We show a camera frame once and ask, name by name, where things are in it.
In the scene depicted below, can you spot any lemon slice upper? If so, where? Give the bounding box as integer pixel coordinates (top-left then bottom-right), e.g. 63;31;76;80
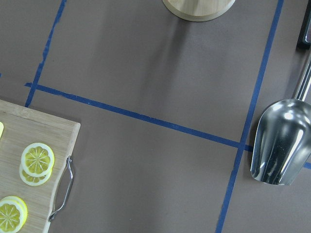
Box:
21;142;55;177

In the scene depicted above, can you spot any lemon slice under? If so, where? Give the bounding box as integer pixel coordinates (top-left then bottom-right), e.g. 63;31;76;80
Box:
19;165;52;186

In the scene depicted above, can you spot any yellow plastic knife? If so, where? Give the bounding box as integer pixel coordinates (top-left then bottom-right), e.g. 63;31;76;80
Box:
0;122;4;138

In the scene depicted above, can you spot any lemon slice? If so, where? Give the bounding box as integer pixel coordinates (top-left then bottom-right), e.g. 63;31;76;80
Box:
0;196;28;233
21;142;55;177

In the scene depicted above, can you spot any black glass rack tray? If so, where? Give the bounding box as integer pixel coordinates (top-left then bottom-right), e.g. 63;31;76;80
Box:
297;11;311;50

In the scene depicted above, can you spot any wooden mug tree stand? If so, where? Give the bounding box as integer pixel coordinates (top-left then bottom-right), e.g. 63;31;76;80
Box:
162;0;235;22

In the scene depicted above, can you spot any metal scoop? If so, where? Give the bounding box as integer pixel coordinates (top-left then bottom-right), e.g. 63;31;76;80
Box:
250;58;311;185

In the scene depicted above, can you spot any lemon slice lower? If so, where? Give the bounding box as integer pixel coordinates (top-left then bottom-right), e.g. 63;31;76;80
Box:
0;196;28;233

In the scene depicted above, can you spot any bamboo cutting board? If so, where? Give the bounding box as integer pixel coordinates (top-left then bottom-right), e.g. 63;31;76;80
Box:
0;100;80;233

